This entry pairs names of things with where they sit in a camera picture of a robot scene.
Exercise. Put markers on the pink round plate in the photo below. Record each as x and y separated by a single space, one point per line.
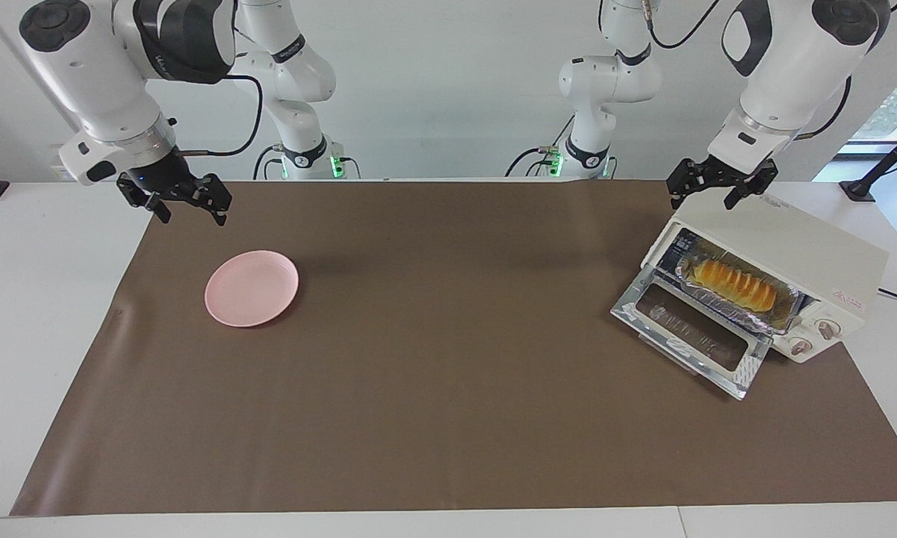
252 288

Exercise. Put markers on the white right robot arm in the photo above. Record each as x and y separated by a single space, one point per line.
82 75

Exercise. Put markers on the beige oven knob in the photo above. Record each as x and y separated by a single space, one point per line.
800 347
829 329

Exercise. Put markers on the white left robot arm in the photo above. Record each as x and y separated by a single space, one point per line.
792 67

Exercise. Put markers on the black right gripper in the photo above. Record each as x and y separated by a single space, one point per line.
166 178

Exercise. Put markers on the golden twisted bread loaf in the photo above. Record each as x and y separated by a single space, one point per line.
736 285

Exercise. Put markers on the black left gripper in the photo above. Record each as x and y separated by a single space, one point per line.
732 170

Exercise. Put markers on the glass oven door silver frame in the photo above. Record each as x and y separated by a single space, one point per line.
635 314

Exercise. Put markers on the brown table mat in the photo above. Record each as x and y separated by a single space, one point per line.
418 433

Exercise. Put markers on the cream toaster oven body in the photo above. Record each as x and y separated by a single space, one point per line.
807 239

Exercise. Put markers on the silver aluminium foil tray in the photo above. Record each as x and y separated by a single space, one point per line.
717 302

